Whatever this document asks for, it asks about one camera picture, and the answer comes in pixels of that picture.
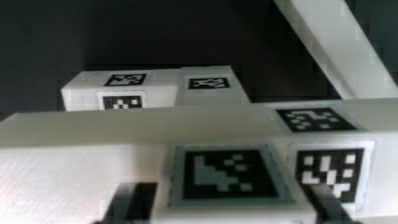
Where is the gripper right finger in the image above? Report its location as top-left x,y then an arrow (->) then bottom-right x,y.
302,184 -> 362,224

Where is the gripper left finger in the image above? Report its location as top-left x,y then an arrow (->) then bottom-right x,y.
92,182 -> 158,224

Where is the white chair leg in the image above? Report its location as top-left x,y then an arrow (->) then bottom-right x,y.
176,65 -> 251,105
60,69 -> 179,111

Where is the white tagged cube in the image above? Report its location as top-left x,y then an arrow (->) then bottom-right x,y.
286,140 -> 375,211
151,144 -> 316,224

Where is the white chair back frame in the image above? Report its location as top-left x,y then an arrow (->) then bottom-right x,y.
0,99 -> 398,224

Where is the white U-shaped fence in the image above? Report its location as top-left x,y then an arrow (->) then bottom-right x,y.
274,0 -> 398,99

